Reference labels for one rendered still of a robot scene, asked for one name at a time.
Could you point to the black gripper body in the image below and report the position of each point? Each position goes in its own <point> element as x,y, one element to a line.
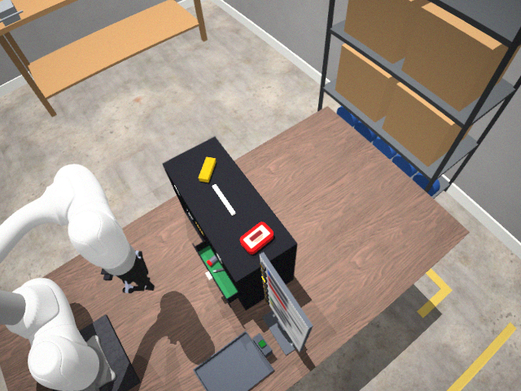
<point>129,276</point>

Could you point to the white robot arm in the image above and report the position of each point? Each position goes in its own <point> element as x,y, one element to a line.
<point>37,312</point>

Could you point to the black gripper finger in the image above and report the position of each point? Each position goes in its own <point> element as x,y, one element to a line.
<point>141,285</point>
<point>143,268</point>

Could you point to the yellow rectangular block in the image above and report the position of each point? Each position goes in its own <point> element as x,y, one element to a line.
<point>207,169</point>

